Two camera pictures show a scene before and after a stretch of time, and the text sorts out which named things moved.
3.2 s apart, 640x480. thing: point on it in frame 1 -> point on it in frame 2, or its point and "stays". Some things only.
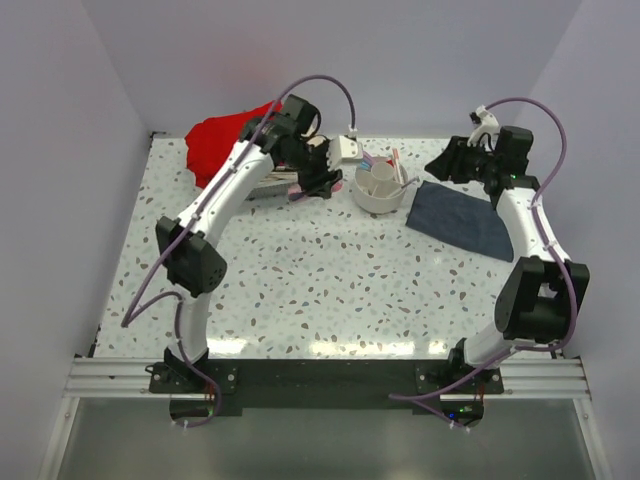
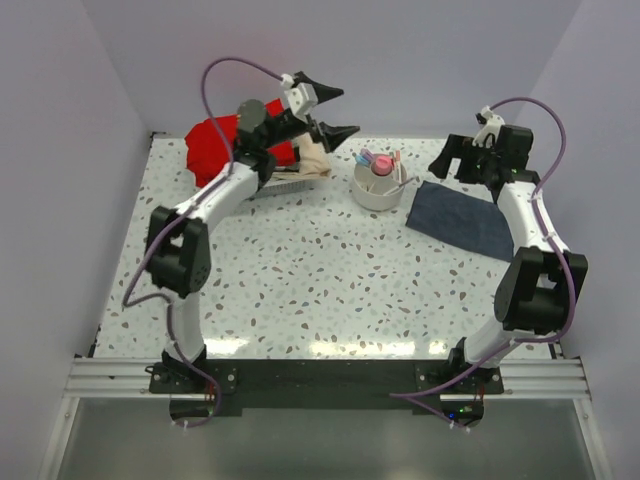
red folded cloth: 212,140 stays
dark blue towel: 459,219 stays
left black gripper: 320,184 -> 331,136
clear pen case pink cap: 296,193 -> 382,166
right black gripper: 448,163 stays
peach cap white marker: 395,152 stays
